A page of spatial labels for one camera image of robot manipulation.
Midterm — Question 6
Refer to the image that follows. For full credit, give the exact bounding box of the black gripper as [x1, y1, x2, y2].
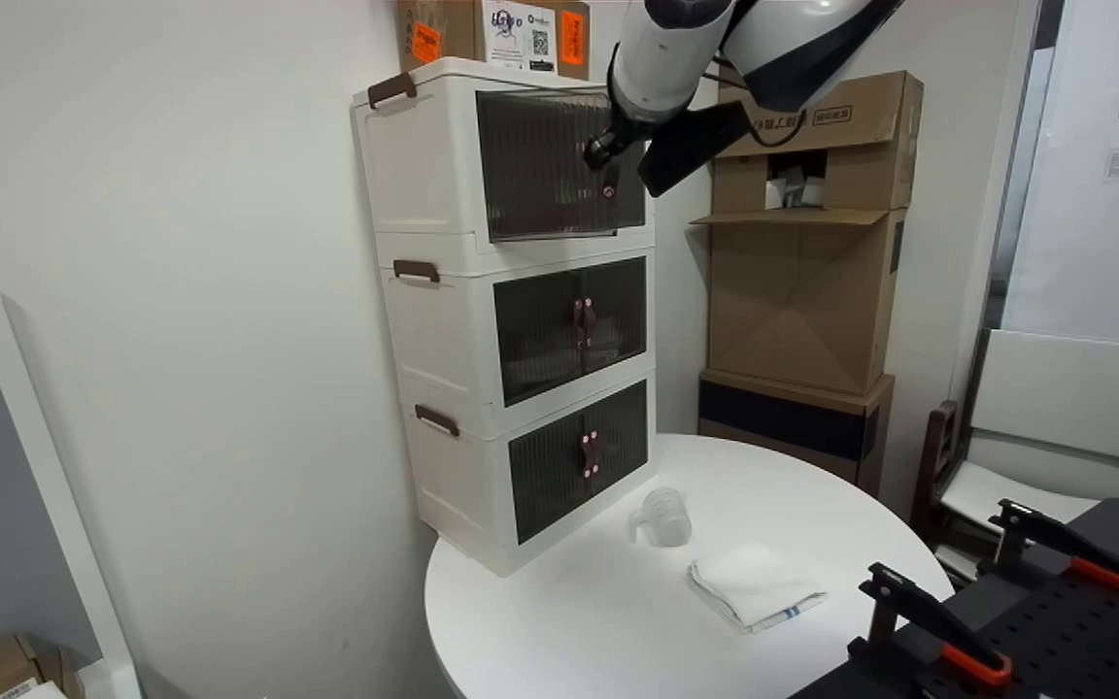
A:
[579, 96, 759, 201]

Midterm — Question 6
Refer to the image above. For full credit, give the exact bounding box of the smoked ribbed cabinet door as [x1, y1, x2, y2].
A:
[581, 382, 651, 504]
[576, 153, 650, 239]
[492, 274, 581, 408]
[576, 258, 651, 382]
[506, 416, 590, 547]
[473, 88, 593, 244]

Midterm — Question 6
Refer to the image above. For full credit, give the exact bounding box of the white three-tier storage cabinet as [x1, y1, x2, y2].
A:
[351, 56, 662, 578]

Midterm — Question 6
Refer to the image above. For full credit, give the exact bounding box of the cardboard box with black band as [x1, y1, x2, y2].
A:
[695, 368, 899, 496]

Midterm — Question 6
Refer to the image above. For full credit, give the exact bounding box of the clear plastic cup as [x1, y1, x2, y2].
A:
[629, 485, 695, 552]

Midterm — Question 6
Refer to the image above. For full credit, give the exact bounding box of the white folded cloth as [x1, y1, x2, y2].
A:
[685, 541, 830, 632]

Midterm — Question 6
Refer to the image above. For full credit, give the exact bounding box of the white foam board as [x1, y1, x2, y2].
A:
[967, 325, 1119, 470]

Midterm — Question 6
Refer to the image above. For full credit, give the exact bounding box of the brown wooden frame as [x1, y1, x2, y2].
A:
[908, 400, 965, 541]

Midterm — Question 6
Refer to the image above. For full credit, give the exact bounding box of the black clamp with orange handle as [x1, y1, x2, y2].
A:
[860, 558, 1018, 692]
[988, 496, 1119, 598]

